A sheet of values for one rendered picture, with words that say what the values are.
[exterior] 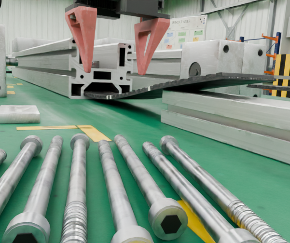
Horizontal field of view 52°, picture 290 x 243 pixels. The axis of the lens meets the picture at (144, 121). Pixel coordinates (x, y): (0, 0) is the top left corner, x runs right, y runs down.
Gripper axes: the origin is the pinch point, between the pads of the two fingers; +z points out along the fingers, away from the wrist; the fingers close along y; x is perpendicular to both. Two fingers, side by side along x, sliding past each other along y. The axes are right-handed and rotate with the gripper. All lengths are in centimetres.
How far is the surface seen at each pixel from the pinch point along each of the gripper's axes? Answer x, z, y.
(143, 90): 12.5, 2.1, 2.6
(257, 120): 25.4, 2.7, 2.1
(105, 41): -38.5, -6.9, -13.7
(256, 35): -705, -139, -831
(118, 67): -5.0, -0.1, -2.7
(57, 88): -12.1, 3.9, 4.9
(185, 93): 18.3, 1.8, 2.1
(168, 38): -519, -72, -347
